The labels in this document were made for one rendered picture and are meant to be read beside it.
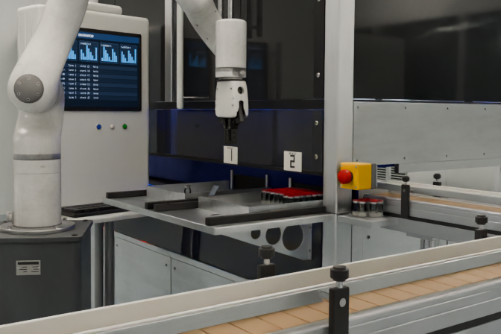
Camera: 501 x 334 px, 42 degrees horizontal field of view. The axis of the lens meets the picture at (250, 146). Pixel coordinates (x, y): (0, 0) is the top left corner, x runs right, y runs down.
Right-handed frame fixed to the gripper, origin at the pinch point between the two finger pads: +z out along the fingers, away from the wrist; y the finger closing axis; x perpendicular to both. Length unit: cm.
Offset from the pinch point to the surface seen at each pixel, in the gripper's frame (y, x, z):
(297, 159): 4.5, -27.8, 7.6
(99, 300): 101, -4, 70
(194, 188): 54, -21, 21
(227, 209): 4.1, -1.9, 20.6
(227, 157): 43, -28, 9
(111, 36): 90, -5, -36
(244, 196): 19.6, -18.9, 20.0
